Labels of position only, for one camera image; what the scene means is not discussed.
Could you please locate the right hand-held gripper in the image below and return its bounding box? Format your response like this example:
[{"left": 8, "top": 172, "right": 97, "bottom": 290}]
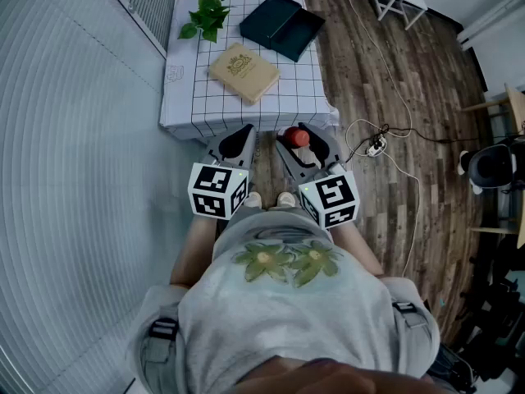
[{"left": 275, "top": 122, "right": 361, "bottom": 230}]

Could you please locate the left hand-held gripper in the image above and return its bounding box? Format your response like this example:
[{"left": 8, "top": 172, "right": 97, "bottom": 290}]
[{"left": 187, "top": 124, "right": 258, "bottom": 221}]

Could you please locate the small red ball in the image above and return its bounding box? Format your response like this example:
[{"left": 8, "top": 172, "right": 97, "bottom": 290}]
[{"left": 277, "top": 126, "right": 312, "bottom": 149}]

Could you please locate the dark teal box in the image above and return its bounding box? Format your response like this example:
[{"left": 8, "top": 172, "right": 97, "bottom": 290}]
[{"left": 239, "top": 0, "right": 327, "bottom": 63}]

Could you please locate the person's left forearm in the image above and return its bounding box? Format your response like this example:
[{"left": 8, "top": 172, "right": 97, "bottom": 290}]
[{"left": 170, "top": 215, "right": 218, "bottom": 289}]

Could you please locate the person's right forearm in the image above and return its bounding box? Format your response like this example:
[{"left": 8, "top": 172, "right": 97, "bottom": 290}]
[{"left": 331, "top": 222, "right": 385, "bottom": 278}]

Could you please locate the white checked tablecloth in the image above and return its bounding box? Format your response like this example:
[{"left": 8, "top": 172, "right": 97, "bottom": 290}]
[{"left": 158, "top": 0, "right": 341, "bottom": 141}]

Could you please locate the white power strip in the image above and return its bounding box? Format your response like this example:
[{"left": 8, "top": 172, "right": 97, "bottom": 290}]
[{"left": 366, "top": 135, "right": 389, "bottom": 158}]

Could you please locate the green leafy plant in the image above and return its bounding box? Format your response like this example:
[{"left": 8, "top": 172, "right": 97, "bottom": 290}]
[{"left": 177, "top": 0, "right": 241, "bottom": 44}]

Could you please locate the grey flower-print shirt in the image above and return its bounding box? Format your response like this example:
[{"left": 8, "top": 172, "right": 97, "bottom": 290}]
[{"left": 126, "top": 205, "right": 442, "bottom": 389}]

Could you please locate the white window blind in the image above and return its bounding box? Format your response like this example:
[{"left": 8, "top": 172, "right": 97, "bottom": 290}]
[{"left": 0, "top": 0, "right": 204, "bottom": 394}]

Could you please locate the black round stool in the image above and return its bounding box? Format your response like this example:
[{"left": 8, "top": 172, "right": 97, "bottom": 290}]
[{"left": 458, "top": 144, "right": 518, "bottom": 195}]

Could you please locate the person's chin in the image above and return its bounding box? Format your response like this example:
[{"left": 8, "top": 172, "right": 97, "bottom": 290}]
[{"left": 233, "top": 355, "right": 436, "bottom": 394}]

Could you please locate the black equipment stand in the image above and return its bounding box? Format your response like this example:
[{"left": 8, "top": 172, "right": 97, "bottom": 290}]
[{"left": 426, "top": 236, "right": 525, "bottom": 389}]

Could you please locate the white cable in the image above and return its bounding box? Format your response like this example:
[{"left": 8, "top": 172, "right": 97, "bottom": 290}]
[{"left": 344, "top": 0, "right": 422, "bottom": 278}]

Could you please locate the black floor cable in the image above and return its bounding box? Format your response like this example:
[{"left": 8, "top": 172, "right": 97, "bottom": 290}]
[{"left": 371, "top": 123, "right": 493, "bottom": 147}]

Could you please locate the grey harness strap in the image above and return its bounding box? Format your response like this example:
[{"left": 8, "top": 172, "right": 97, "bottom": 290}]
[
  {"left": 391, "top": 300, "right": 431, "bottom": 330},
  {"left": 141, "top": 316, "right": 181, "bottom": 364}
]

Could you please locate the wooden table frame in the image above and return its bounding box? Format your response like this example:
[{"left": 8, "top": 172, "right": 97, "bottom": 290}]
[{"left": 461, "top": 83, "right": 525, "bottom": 250}]

